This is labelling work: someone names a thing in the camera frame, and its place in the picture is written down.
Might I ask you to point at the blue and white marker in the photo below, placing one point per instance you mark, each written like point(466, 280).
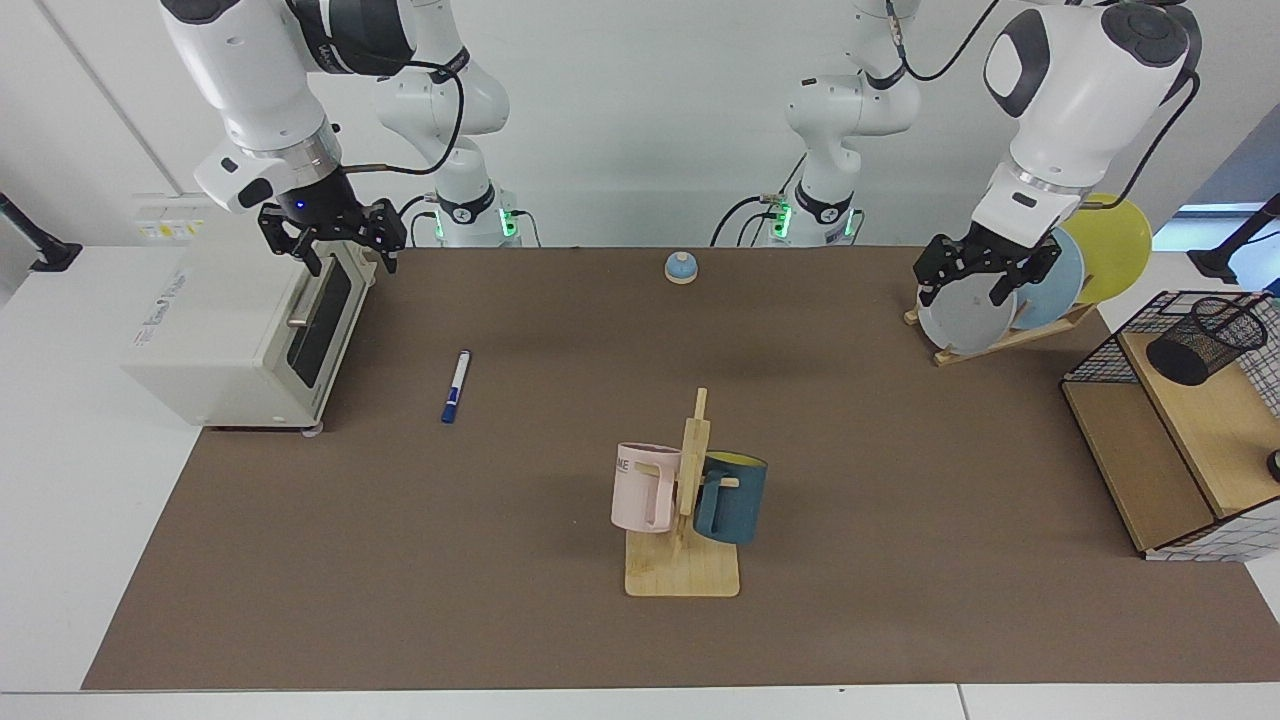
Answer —
point(456, 388)

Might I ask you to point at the black mesh pen holder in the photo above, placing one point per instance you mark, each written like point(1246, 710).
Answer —
point(1200, 345)

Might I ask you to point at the grey plate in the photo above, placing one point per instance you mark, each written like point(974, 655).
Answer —
point(965, 320)

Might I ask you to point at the wooden plate rack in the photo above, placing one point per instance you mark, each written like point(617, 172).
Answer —
point(1000, 343)

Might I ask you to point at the light blue plate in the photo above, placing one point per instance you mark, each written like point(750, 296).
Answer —
point(1060, 285)

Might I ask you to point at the pale toaster oven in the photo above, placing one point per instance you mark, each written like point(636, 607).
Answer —
point(210, 330)

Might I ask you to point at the yellow plate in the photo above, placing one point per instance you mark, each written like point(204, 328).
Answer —
point(1115, 245)

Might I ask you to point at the small blue round bell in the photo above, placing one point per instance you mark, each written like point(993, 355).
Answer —
point(681, 267)

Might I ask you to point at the teal cup with yellow inside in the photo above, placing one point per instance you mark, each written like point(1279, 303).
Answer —
point(735, 500)

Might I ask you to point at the small black round object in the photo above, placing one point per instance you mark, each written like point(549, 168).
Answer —
point(1274, 465)

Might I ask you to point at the brown table cloth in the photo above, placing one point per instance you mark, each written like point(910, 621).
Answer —
point(500, 560)

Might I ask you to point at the pink cup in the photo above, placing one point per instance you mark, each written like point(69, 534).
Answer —
point(640, 490)

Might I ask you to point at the wooden cup stand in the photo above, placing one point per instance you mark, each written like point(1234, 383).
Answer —
point(685, 570)

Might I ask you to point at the white wall socket panel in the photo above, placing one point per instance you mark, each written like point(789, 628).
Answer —
point(175, 215)

